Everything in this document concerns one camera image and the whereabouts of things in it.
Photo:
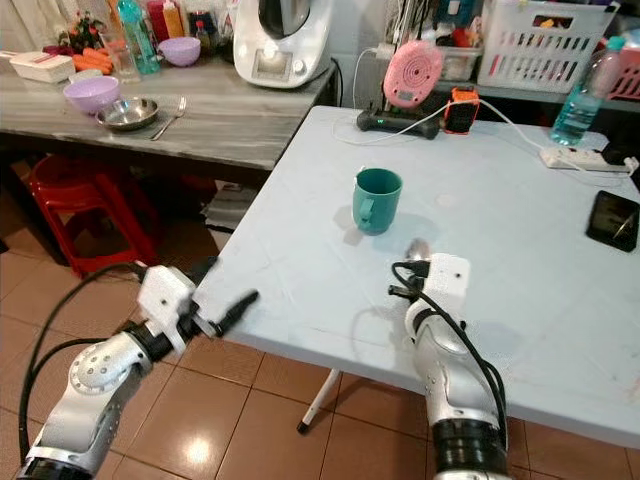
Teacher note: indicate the small purple plastic bowl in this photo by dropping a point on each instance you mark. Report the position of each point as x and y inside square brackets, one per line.
[179, 51]

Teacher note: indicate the black smartphone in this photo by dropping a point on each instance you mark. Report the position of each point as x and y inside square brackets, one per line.
[613, 220]

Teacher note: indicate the teal drinking bottle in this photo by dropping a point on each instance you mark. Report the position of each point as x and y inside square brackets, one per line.
[138, 40]

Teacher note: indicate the clear blue water bottle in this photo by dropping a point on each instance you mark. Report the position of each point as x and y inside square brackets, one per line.
[582, 100]

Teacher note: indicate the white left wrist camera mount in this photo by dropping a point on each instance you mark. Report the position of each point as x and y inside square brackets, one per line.
[165, 298]

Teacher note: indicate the white power strip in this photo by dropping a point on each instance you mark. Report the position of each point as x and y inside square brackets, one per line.
[575, 158]

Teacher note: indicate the clear plastic storage box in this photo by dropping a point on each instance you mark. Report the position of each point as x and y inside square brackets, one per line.
[462, 63]

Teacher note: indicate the red plastic basket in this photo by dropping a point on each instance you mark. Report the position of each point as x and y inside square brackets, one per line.
[627, 72]

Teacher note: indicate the orange sauce bottle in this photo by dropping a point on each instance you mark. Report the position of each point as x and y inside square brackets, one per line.
[173, 19]

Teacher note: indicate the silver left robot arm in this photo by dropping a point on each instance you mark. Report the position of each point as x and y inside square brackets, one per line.
[95, 385]

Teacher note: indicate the red flower plant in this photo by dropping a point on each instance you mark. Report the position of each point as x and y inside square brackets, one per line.
[82, 30]

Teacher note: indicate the red plastic stool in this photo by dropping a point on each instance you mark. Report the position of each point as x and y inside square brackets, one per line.
[95, 195]

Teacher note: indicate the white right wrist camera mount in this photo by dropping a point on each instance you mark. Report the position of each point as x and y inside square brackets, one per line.
[448, 276]

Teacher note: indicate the white kitchen machine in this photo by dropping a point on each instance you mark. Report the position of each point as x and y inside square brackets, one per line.
[282, 50]

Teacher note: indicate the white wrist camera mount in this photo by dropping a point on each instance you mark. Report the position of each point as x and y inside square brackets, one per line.
[165, 298]
[448, 276]

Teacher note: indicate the black charger base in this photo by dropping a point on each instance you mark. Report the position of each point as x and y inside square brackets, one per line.
[395, 123]

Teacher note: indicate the pink round device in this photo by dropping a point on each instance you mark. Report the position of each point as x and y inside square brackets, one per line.
[413, 73]

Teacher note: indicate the stainless steel bowl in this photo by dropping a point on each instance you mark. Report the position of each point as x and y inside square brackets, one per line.
[128, 113]

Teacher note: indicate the teal green mug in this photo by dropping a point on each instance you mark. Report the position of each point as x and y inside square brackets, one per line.
[377, 200]

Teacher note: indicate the white folding table leg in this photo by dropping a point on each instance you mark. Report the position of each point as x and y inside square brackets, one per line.
[320, 400]

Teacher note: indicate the orange and black device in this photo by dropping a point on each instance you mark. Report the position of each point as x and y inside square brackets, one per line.
[463, 110]

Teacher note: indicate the white plastic laundry basket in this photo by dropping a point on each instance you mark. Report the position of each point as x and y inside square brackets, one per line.
[545, 45]

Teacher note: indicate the large purple plastic bowl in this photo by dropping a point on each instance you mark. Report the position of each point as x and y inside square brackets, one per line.
[91, 93]

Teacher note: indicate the shiny steel spoon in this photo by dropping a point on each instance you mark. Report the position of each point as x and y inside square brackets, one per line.
[417, 249]

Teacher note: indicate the white food container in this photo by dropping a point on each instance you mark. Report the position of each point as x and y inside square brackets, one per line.
[42, 67]

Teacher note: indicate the stack of white papers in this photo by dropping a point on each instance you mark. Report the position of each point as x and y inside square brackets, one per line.
[230, 208]

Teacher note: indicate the orange carrots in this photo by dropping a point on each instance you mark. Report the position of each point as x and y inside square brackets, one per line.
[95, 61]

